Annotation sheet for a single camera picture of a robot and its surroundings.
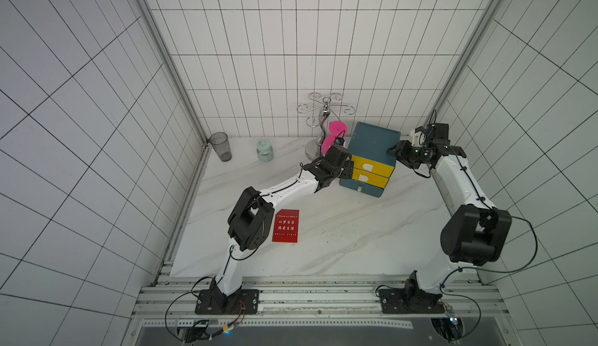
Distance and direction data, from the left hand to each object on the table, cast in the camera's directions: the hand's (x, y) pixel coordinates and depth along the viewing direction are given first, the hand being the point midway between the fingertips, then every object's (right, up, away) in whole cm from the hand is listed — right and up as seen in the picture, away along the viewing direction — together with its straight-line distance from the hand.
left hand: (341, 167), depth 90 cm
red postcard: (-22, -23, 0) cm, 32 cm away
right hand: (+20, +7, -2) cm, 22 cm away
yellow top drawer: (+11, 0, -6) cm, 12 cm away
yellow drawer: (+11, -4, -1) cm, 12 cm away
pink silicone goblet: (-3, +15, -2) cm, 16 cm away
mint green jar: (-33, +7, +17) cm, 38 cm away
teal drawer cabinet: (+14, +9, 0) cm, 17 cm away
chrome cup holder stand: (-7, +22, +4) cm, 23 cm away
